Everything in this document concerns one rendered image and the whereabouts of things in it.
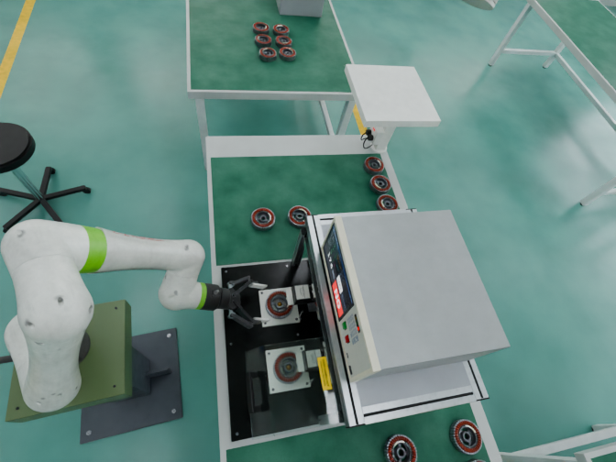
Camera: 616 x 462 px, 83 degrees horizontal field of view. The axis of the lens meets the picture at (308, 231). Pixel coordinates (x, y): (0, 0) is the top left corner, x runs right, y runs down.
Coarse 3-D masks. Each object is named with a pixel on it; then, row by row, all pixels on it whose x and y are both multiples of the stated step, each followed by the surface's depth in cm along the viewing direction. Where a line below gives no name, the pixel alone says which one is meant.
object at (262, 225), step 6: (258, 210) 162; (264, 210) 162; (270, 210) 163; (252, 216) 159; (264, 216) 162; (270, 216) 161; (252, 222) 158; (258, 222) 159; (264, 222) 161; (270, 222) 160; (258, 228) 159; (264, 228) 160
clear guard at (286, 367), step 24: (264, 360) 103; (288, 360) 104; (312, 360) 105; (264, 384) 100; (288, 384) 101; (312, 384) 102; (336, 384) 103; (264, 408) 98; (288, 408) 97; (312, 408) 98; (336, 408) 100; (264, 432) 96; (288, 432) 95
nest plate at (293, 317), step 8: (280, 288) 145; (288, 288) 145; (264, 296) 142; (264, 304) 140; (264, 312) 139; (296, 312) 141; (272, 320) 138; (280, 320) 138; (288, 320) 139; (296, 320) 139
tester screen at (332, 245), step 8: (328, 240) 110; (336, 240) 102; (328, 248) 111; (336, 248) 102; (336, 256) 103; (336, 264) 103; (336, 272) 104; (344, 272) 97; (336, 280) 105; (344, 280) 98; (344, 288) 98; (344, 296) 99; (344, 312) 100
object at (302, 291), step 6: (294, 288) 131; (300, 288) 131; (306, 288) 132; (288, 294) 134; (294, 294) 130; (300, 294) 130; (306, 294) 131; (312, 294) 133; (288, 300) 132; (294, 300) 130; (300, 300) 129; (306, 300) 130; (312, 300) 132
